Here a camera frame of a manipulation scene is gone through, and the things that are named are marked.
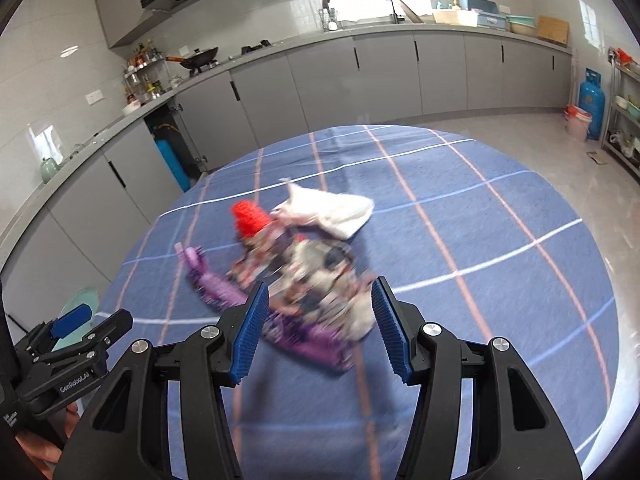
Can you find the red mesh net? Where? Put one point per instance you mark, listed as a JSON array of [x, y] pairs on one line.
[[249, 218]]

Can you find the white red bucket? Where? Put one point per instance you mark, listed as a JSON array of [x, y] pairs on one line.
[[578, 122]]

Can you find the spice rack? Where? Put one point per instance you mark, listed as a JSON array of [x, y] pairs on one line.
[[145, 74]]

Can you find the metal storage shelf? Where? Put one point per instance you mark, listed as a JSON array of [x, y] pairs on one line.
[[620, 135]]

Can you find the purple snack wrapper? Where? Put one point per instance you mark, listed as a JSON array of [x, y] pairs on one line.
[[245, 317]]

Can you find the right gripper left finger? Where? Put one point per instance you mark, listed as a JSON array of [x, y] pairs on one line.
[[123, 433]]

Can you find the blue gas cylinder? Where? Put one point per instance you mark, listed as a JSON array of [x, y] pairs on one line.
[[591, 99]]

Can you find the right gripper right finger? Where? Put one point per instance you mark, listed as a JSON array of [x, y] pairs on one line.
[[516, 433]]

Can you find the cardboard box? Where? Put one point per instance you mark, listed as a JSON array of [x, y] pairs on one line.
[[553, 30]]

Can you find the black wok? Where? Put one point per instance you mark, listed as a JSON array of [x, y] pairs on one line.
[[195, 62]]

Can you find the striped woven rag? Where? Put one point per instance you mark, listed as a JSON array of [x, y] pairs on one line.
[[315, 280]]

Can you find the grey lower cabinets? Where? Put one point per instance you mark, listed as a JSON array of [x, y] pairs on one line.
[[80, 225]]

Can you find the green ceramic teapot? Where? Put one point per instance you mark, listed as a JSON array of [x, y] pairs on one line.
[[48, 169]]

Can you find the white tissue paper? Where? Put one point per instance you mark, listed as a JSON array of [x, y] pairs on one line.
[[338, 214]]

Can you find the left hand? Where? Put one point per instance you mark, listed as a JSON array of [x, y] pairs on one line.
[[44, 454]]

